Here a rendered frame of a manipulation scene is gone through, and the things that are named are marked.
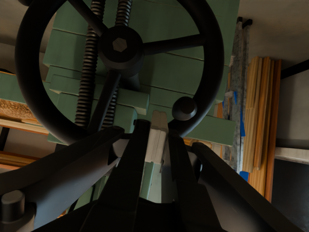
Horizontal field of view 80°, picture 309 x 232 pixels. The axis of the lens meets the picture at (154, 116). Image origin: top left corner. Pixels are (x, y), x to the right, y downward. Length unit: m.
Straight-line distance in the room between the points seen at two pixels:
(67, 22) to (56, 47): 0.07
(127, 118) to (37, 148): 2.89
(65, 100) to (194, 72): 0.29
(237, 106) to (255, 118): 0.58
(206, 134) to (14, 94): 0.45
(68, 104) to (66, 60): 0.16
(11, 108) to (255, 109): 1.74
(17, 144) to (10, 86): 2.79
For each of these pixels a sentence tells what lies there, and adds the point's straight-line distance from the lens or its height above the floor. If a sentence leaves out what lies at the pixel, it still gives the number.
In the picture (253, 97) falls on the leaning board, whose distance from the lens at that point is 1.88.
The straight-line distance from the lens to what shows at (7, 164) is 2.80.
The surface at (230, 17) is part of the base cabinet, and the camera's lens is 0.56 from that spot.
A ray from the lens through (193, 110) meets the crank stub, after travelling 0.19.
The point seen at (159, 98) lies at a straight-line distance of 0.44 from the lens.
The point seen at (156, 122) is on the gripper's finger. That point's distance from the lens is 0.16.
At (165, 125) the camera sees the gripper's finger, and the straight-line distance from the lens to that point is 0.16.
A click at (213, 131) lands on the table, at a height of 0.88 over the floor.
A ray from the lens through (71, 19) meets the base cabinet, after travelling 0.54.
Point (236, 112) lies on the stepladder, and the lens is 1.32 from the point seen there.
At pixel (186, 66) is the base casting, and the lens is 0.47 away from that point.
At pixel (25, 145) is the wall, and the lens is 3.26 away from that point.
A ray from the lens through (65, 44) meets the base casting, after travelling 0.52.
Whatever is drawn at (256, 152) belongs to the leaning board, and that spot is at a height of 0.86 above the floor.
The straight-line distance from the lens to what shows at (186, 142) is 0.60.
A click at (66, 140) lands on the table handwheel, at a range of 0.26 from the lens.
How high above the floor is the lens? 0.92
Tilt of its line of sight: 7 degrees down
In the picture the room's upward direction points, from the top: 168 degrees counter-clockwise
